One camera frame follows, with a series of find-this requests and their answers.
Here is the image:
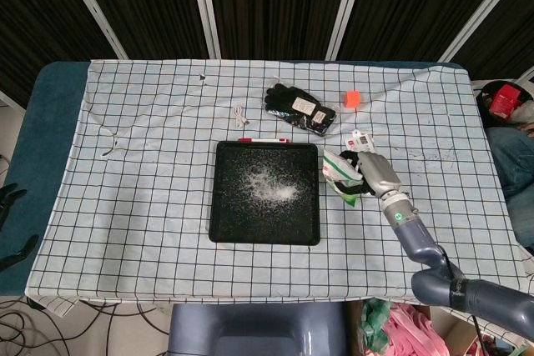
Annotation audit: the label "orange cube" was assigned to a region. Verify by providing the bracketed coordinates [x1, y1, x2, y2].
[343, 89, 363, 109]

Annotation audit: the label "green cloth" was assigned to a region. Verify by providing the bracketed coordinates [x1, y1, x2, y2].
[359, 299, 393, 351]

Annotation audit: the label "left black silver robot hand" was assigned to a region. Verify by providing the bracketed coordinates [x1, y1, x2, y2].
[0, 183, 39, 272]

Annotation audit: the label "dark ribbed partition panel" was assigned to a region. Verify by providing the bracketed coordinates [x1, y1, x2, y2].
[0, 0, 122, 107]
[450, 0, 534, 82]
[337, 0, 518, 61]
[73, 0, 209, 60]
[206, 0, 354, 61]

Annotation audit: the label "clear flat package red label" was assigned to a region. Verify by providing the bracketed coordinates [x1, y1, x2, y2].
[341, 129, 376, 153]

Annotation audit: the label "pink cloth pile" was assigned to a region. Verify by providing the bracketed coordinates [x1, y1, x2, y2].
[385, 303, 443, 356]

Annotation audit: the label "black floor cables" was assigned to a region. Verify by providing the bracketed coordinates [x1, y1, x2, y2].
[0, 299, 168, 356]

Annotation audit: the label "cardboard box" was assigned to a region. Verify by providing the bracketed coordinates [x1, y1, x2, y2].
[416, 304, 485, 356]

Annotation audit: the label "blue-grey robot torso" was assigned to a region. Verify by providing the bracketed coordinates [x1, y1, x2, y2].
[167, 302, 348, 356]

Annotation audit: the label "white black checkered tablecloth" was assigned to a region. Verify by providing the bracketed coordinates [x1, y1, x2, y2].
[24, 58, 530, 326]

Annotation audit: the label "white coiled usb cable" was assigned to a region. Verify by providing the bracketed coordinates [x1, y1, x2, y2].
[232, 105, 251, 128]

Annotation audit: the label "red carton box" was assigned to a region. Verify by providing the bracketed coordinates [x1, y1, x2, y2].
[488, 83, 522, 119]

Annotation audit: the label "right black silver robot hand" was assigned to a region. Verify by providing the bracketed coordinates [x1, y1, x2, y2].
[335, 149, 402, 199]

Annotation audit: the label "white partition post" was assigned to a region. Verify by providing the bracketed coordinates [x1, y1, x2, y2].
[325, 0, 370, 61]
[187, 0, 221, 60]
[437, 0, 526, 62]
[56, 0, 128, 60]

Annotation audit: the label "black square tray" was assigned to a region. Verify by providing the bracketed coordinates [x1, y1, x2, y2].
[208, 140, 321, 247]

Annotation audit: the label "green white packet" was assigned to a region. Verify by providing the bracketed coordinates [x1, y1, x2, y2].
[320, 148, 364, 208]

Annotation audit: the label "blue jeans leg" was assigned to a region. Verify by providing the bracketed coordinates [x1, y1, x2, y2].
[486, 125, 534, 248]

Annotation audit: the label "black gloves pair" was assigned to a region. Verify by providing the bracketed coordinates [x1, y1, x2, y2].
[262, 76, 337, 138]

